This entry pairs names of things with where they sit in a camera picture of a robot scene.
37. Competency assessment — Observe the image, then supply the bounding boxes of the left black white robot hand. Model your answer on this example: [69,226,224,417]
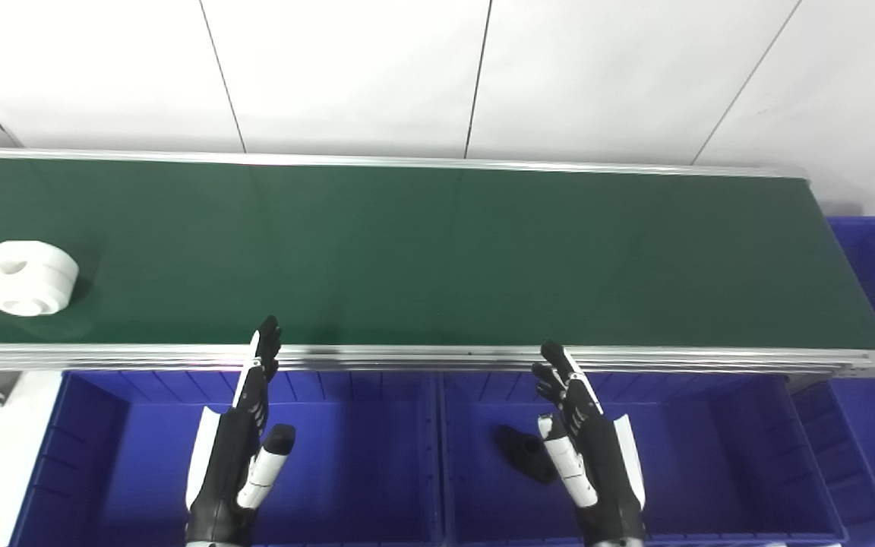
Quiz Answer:
[183,315,298,547]

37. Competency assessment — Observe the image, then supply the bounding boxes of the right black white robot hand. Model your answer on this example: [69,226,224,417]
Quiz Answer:
[531,342,647,547]

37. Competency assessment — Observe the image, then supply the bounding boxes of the white round plastic part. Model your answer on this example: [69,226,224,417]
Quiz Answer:
[0,240,81,318]

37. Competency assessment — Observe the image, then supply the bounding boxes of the black plastic part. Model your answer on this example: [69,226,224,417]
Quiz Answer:
[494,425,560,486]

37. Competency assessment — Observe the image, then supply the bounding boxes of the large blue plastic bin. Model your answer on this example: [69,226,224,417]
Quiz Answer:
[8,369,444,547]
[787,217,875,547]
[437,371,850,547]

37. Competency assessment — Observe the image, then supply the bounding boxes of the green conveyor belt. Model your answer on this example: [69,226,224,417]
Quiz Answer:
[0,147,875,381]

